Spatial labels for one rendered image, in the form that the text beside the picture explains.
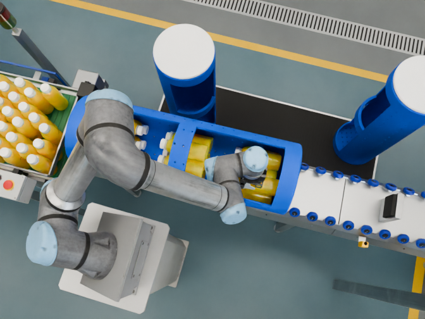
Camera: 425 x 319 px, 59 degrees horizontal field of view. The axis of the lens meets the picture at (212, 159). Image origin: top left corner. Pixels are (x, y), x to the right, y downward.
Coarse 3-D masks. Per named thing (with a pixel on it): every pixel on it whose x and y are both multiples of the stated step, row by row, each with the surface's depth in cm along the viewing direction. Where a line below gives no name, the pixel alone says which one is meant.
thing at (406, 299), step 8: (336, 280) 235; (336, 288) 232; (344, 288) 219; (352, 288) 206; (360, 288) 195; (368, 288) 186; (376, 288) 176; (384, 288) 169; (368, 296) 183; (376, 296) 174; (384, 296) 167; (392, 296) 159; (400, 296) 152; (408, 296) 147; (416, 296) 141; (424, 296) 136; (400, 304) 151; (408, 304) 145; (416, 304) 140; (424, 304) 134
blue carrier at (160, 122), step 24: (72, 120) 139; (144, 120) 161; (168, 120) 142; (192, 120) 145; (72, 144) 140; (216, 144) 161; (240, 144) 158; (264, 144) 155; (288, 144) 140; (288, 168) 134; (288, 192) 134
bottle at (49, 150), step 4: (44, 140) 157; (44, 144) 155; (48, 144) 157; (52, 144) 161; (36, 148) 155; (40, 148) 155; (44, 148) 156; (48, 148) 157; (52, 148) 160; (56, 148) 164; (40, 152) 156; (44, 152) 157; (48, 152) 158; (52, 152) 161; (44, 156) 161; (48, 156) 161; (52, 156) 163; (60, 156) 168; (52, 160) 167
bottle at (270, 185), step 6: (264, 180) 142; (270, 180) 143; (276, 180) 143; (252, 186) 143; (258, 186) 142; (264, 186) 142; (270, 186) 142; (276, 186) 142; (264, 192) 143; (270, 192) 143
